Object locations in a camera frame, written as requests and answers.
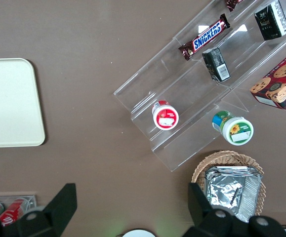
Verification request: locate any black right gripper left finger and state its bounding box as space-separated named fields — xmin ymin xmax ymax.
xmin=0 ymin=183 xmax=78 ymax=237

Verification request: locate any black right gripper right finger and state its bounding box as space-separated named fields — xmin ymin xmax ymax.
xmin=179 ymin=182 xmax=286 ymax=237

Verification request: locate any light wicker basket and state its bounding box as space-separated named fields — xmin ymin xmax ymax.
xmin=191 ymin=150 xmax=267 ymax=218

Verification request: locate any cream rectangular tray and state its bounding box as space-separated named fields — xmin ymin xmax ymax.
xmin=0 ymin=58 xmax=46 ymax=149

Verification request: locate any clear acrylic bottle rack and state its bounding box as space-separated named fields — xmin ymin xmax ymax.
xmin=0 ymin=194 xmax=38 ymax=223

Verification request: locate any foil wrapped package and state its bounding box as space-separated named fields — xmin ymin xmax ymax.
xmin=208 ymin=165 xmax=264 ymax=177
xmin=205 ymin=170 xmax=261 ymax=224

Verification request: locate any red cola bottle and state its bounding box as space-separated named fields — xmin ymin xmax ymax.
xmin=0 ymin=197 xmax=29 ymax=228

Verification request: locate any green lid yogurt cup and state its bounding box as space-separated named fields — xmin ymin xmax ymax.
xmin=211 ymin=110 xmax=254 ymax=146

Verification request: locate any red lid yogurt cup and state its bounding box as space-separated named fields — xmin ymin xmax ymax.
xmin=152 ymin=100 xmax=180 ymax=131

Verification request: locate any clear acrylic stepped shelf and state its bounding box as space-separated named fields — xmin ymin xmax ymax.
xmin=113 ymin=0 xmax=286 ymax=172

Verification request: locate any small black carton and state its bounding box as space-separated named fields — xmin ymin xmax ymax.
xmin=253 ymin=0 xmax=286 ymax=41
xmin=202 ymin=46 xmax=231 ymax=82

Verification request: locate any red plaid cookie box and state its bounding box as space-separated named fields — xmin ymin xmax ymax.
xmin=249 ymin=46 xmax=286 ymax=111

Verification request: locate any Snickers chocolate bar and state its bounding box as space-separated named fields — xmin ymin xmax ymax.
xmin=225 ymin=0 xmax=245 ymax=12
xmin=178 ymin=13 xmax=231 ymax=61

